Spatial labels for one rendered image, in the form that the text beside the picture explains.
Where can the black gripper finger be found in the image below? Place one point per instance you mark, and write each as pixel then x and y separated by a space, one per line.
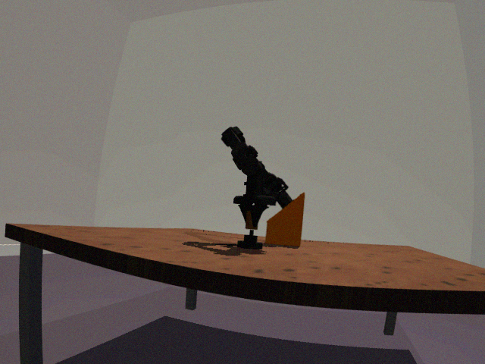
pixel 244 210
pixel 256 212

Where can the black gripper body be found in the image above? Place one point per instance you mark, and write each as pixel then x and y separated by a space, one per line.
pixel 254 188

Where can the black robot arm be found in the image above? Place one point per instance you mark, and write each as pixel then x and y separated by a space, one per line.
pixel 244 157

